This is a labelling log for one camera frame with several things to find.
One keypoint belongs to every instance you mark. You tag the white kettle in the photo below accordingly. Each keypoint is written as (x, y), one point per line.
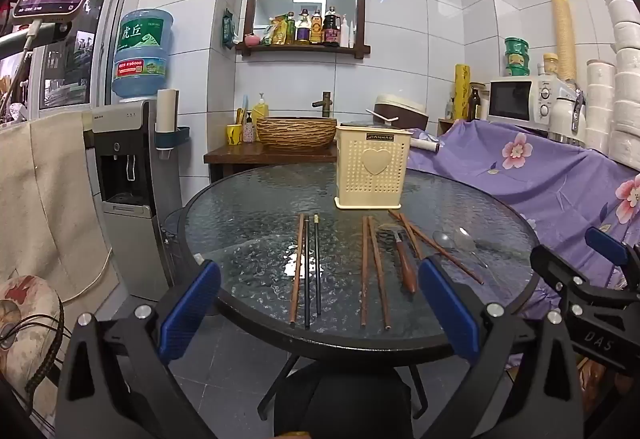
(565, 119)

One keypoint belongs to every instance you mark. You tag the tall paper cup stack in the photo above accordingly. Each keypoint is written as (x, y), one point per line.
(562, 34)

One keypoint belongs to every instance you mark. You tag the woven brown basin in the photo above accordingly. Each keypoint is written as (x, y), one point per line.
(295, 134)

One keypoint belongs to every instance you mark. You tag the bamboo style faucet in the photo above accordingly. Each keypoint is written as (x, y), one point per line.
(325, 104)

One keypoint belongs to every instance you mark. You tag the green hanging packet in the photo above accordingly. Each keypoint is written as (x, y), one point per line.
(230, 29)

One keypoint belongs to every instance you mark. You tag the yellow roll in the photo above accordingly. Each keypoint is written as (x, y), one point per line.
(463, 91)

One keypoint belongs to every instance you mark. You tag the teal wall holder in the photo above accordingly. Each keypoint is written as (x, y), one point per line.
(172, 138)

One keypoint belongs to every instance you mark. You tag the grey water dispenser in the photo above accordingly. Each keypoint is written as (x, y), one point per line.
(125, 134)

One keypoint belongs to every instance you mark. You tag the purple floral cloth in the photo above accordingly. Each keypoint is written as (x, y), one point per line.
(525, 189)

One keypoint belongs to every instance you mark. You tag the wooden counter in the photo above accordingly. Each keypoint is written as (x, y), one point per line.
(250, 155)

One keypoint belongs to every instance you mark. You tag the white paper roll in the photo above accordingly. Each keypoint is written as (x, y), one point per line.
(425, 146)

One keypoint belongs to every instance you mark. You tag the amber sauce bottle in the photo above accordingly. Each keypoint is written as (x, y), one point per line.
(316, 30)

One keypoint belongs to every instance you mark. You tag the yellow lidded jar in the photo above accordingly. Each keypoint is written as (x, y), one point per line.
(550, 65)

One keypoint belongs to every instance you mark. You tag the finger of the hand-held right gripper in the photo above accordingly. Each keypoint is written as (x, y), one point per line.
(606, 246)
(555, 269)

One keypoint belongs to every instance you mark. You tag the dark soy sauce bottle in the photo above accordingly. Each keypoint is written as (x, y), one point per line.
(331, 29)

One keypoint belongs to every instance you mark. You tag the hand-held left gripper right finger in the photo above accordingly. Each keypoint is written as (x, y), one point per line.
(450, 314)

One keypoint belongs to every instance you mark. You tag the beige cloth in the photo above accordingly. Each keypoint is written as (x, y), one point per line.
(50, 199)

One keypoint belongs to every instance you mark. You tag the brown glass bottle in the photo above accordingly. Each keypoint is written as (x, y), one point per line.
(473, 106)

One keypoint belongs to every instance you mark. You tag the yellow soap dispenser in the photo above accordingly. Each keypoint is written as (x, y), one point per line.
(260, 111)

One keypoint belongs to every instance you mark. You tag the white cup dispenser tube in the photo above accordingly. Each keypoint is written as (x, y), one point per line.
(167, 111)

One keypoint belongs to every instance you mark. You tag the round glass table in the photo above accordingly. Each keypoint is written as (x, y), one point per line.
(250, 219)

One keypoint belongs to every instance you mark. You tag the cream perforated utensil holder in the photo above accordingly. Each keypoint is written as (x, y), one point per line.
(372, 179)

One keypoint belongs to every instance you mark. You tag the small wooden box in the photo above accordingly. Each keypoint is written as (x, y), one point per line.
(450, 126)

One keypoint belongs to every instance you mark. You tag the white squeeze bottle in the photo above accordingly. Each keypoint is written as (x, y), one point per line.
(345, 34)

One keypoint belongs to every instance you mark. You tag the glass window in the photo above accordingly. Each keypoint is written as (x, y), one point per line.
(65, 64)

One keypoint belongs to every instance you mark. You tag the floral cushion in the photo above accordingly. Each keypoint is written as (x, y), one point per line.
(25, 319)

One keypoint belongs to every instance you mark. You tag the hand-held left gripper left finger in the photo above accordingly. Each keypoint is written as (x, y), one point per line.
(190, 314)

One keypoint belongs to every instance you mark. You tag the wooden wall shelf with mirror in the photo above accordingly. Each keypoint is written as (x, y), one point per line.
(300, 50)

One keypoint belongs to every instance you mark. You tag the pink round ornament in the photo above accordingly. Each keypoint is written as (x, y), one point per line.
(251, 40)

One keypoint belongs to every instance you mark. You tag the white microwave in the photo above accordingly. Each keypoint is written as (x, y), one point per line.
(515, 99)

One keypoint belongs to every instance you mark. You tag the green tin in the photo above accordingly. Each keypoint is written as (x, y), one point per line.
(517, 66)
(517, 47)

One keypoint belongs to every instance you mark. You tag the blue water jug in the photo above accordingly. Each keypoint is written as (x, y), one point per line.
(142, 54)

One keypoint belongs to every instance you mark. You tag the stacks of white paper bowls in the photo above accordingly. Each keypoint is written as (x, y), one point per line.
(625, 84)

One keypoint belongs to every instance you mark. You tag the brown white rice cooker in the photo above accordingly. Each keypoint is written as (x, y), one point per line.
(405, 114)

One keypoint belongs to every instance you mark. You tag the yellow green seasoning packets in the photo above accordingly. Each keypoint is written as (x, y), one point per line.
(280, 31)

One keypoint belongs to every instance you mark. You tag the patterned pump bottle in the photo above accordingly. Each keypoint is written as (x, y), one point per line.
(249, 131)

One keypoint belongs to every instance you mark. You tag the yellow cup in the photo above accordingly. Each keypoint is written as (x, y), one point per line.
(234, 135)

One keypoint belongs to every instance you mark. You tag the black gold-band chopstick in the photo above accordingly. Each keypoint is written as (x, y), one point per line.
(317, 264)

